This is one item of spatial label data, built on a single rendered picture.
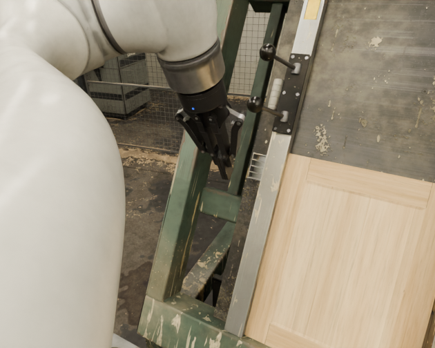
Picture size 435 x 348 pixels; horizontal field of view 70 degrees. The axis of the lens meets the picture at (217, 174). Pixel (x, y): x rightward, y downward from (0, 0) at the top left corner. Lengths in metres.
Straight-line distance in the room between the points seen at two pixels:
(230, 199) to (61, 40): 0.65
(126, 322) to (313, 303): 1.42
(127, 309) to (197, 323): 1.24
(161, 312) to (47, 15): 0.78
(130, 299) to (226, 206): 1.37
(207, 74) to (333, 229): 0.51
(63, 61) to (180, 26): 0.14
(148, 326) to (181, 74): 0.76
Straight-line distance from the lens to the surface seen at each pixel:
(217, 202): 0.93
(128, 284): 2.25
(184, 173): 0.88
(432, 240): 0.82
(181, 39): 0.41
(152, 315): 0.99
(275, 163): 0.80
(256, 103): 0.71
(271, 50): 0.75
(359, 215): 0.80
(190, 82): 0.45
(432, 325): 0.83
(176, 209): 0.89
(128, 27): 0.41
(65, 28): 0.40
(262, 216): 0.81
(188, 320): 0.93
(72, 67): 0.42
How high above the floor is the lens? 1.66
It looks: 30 degrees down
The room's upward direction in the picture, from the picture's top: straight up
